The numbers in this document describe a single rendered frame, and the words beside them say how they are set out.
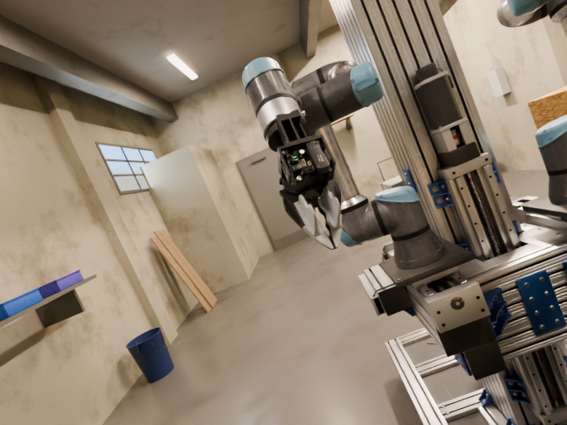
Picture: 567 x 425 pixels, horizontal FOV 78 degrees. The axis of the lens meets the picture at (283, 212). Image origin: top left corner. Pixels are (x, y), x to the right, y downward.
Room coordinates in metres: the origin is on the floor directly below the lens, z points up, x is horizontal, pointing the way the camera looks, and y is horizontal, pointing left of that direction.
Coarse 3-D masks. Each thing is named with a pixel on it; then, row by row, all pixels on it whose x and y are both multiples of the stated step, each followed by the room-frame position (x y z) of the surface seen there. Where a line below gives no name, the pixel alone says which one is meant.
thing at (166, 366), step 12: (144, 336) 3.93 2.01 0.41; (156, 336) 3.69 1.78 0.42; (132, 348) 3.60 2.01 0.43; (144, 348) 3.60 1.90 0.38; (156, 348) 3.66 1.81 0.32; (144, 360) 3.60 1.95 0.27; (156, 360) 3.63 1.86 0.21; (168, 360) 3.73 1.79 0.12; (144, 372) 3.64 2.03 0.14; (156, 372) 3.62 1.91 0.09; (168, 372) 3.68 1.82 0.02
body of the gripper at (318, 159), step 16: (272, 128) 0.57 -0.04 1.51; (288, 128) 0.58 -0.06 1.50; (304, 128) 0.58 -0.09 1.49; (272, 144) 0.59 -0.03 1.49; (288, 144) 0.52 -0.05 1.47; (304, 144) 0.52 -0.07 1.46; (320, 144) 0.53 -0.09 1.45; (288, 160) 0.52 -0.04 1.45; (304, 160) 0.51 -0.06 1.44; (320, 160) 0.50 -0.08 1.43; (288, 176) 0.49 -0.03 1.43; (304, 176) 0.51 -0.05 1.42; (320, 176) 0.52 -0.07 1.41; (288, 192) 0.55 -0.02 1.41; (304, 192) 0.54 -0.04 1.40; (320, 192) 0.55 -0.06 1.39
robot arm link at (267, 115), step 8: (272, 104) 0.58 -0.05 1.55; (280, 104) 0.58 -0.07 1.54; (288, 104) 0.58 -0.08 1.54; (296, 104) 0.60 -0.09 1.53; (264, 112) 0.58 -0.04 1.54; (272, 112) 0.57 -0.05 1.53; (280, 112) 0.57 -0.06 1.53; (288, 112) 0.57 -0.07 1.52; (304, 112) 0.61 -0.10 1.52; (264, 120) 0.58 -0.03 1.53; (272, 120) 0.57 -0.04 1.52; (304, 120) 0.59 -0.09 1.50; (264, 128) 0.58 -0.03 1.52; (264, 136) 0.59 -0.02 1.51
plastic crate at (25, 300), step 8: (24, 296) 2.61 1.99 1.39; (32, 296) 2.66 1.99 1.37; (40, 296) 2.73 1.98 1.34; (0, 304) 2.42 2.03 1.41; (8, 304) 2.46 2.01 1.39; (16, 304) 2.51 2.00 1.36; (24, 304) 2.57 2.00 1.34; (32, 304) 2.63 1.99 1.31; (0, 312) 2.43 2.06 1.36; (8, 312) 2.43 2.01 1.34; (16, 312) 2.49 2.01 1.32; (0, 320) 2.43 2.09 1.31
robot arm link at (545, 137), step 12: (564, 120) 0.96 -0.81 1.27; (540, 132) 1.01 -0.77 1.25; (552, 132) 0.97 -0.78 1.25; (564, 132) 0.95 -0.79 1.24; (540, 144) 1.01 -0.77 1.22; (552, 144) 0.98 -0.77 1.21; (564, 144) 0.96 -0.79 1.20; (552, 156) 0.99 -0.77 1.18; (564, 156) 0.96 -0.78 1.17; (552, 168) 1.00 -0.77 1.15; (564, 168) 0.97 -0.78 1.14
